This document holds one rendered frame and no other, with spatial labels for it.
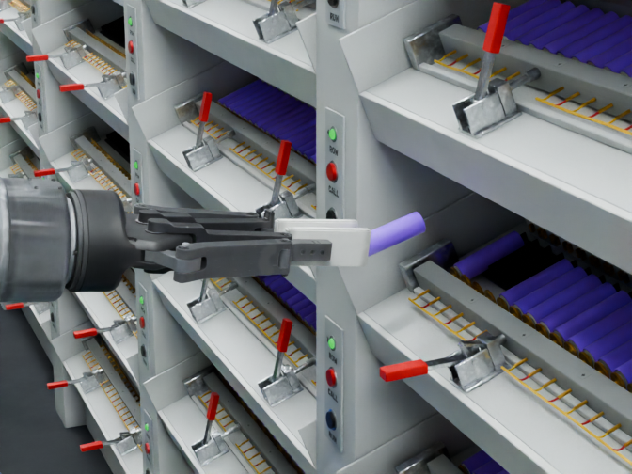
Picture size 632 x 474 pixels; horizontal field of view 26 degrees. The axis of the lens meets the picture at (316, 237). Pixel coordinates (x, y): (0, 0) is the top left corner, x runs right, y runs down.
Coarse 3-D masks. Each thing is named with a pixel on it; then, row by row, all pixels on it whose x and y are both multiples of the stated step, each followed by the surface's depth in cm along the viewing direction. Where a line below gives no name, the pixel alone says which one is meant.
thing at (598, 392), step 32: (448, 288) 114; (480, 320) 108; (512, 320) 106; (512, 352) 105; (544, 352) 100; (544, 384) 99; (576, 384) 96; (608, 384) 94; (608, 416) 93; (608, 448) 91
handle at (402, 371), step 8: (464, 352) 104; (416, 360) 103; (432, 360) 104; (440, 360) 103; (448, 360) 103; (456, 360) 103; (384, 368) 102; (392, 368) 102; (400, 368) 102; (408, 368) 102; (416, 368) 102; (424, 368) 102; (432, 368) 103; (440, 368) 103; (384, 376) 102; (392, 376) 102; (400, 376) 102; (408, 376) 102
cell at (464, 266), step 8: (512, 232) 119; (504, 240) 118; (512, 240) 118; (520, 240) 118; (488, 248) 118; (496, 248) 118; (504, 248) 118; (512, 248) 118; (472, 256) 118; (480, 256) 117; (488, 256) 118; (496, 256) 118; (504, 256) 118; (456, 264) 117; (464, 264) 117; (472, 264) 117; (480, 264) 117; (488, 264) 118; (464, 272) 117; (472, 272) 117; (480, 272) 118
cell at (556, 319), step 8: (600, 288) 106; (608, 288) 106; (584, 296) 106; (592, 296) 105; (600, 296) 105; (608, 296) 105; (568, 304) 105; (576, 304) 105; (584, 304) 105; (592, 304) 105; (560, 312) 105; (568, 312) 105; (576, 312) 105; (544, 320) 105; (552, 320) 104; (560, 320) 104; (568, 320) 105; (552, 328) 104
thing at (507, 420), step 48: (432, 240) 121; (480, 240) 123; (384, 288) 120; (624, 288) 108; (384, 336) 115; (432, 336) 113; (432, 384) 108; (528, 384) 102; (480, 432) 102; (528, 432) 97; (576, 432) 95
